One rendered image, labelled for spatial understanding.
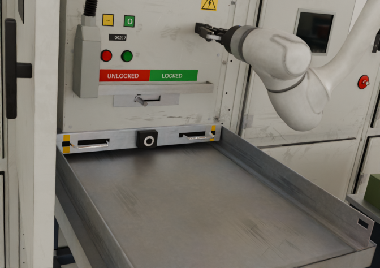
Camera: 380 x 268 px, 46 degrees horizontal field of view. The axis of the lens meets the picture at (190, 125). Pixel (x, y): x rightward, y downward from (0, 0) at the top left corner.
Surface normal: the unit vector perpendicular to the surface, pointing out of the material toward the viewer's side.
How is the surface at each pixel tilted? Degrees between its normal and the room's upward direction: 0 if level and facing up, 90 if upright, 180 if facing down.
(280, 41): 41
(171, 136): 90
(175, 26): 90
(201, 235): 0
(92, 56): 90
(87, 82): 90
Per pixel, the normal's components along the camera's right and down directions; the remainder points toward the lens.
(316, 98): 0.37, 0.38
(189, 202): 0.12, -0.94
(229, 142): -0.87, 0.05
